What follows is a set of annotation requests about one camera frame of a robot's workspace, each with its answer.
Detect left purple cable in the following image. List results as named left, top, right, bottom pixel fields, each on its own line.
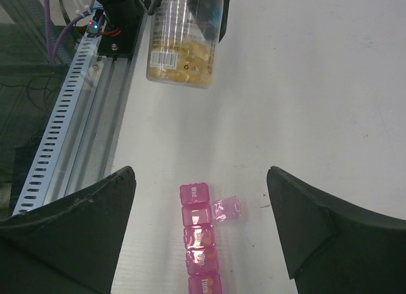
left=43, top=0, right=105, bottom=64

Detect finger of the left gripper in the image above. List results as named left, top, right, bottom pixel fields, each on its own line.
left=216, top=0, right=230, bottom=42

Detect clear bottle yellow pills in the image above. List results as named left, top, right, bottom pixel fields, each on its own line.
left=146, top=0, right=224, bottom=88

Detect aluminium mounting rail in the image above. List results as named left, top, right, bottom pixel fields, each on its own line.
left=47, top=11, right=150, bottom=209

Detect pink weekly pill organizer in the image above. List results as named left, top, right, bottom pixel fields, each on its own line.
left=180, top=182, right=241, bottom=294

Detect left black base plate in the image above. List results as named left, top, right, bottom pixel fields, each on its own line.
left=96, top=0, right=162, bottom=59

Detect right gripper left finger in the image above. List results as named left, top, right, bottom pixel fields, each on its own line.
left=1, top=166, right=136, bottom=293

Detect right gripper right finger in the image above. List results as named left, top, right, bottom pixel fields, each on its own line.
left=266, top=167, right=405, bottom=293

